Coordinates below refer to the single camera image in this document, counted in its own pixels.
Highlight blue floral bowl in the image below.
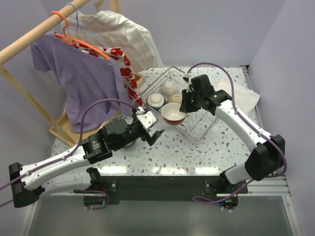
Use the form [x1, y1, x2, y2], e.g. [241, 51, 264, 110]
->
[123, 142, 135, 149]

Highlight red bowl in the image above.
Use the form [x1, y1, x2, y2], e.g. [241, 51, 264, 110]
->
[160, 103, 187, 125]

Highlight teal white dotted bowl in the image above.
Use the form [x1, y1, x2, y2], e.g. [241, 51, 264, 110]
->
[147, 93, 166, 111]

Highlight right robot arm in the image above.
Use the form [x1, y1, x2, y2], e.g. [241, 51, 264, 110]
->
[180, 75, 285, 193]

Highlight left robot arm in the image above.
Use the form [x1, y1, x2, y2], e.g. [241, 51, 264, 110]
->
[9, 111, 163, 208]

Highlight wooden clothes rack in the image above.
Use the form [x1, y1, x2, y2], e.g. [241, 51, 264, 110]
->
[0, 0, 146, 147]

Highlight cream floral bowl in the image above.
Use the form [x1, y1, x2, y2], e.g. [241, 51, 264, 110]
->
[167, 93, 182, 104]

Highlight small white bowl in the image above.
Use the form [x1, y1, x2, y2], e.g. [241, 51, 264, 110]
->
[160, 81, 178, 96]

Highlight white folded cloth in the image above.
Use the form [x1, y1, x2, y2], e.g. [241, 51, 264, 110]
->
[215, 79, 260, 115]

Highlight purple t-shirt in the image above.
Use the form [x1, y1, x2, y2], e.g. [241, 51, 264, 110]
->
[31, 32, 131, 133]

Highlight red floral cloth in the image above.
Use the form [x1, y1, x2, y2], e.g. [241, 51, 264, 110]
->
[71, 41, 144, 108]

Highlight white shirt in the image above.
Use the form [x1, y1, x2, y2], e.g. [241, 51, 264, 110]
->
[66, 10, 164, 72]

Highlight orange hanger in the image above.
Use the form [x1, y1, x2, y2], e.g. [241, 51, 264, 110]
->
[51, 11, 110, 59]

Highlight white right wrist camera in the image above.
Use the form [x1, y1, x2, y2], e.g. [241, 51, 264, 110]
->
[183, 73, 194, 92]

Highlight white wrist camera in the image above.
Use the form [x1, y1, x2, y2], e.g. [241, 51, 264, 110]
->
[135, 106, 158, 130]
[183, 73, 194, 92]

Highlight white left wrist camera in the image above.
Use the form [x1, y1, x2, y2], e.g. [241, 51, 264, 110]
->
[135, 106, 158, 130]

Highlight wire dish rack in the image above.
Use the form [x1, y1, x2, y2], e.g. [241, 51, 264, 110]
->
[140, 66, 218, 144]

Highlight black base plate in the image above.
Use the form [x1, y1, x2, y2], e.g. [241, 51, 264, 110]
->
[73, 176, 248, 207]

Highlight blue wire hanger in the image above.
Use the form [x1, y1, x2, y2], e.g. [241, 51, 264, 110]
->
[66, 2, 108, 48]

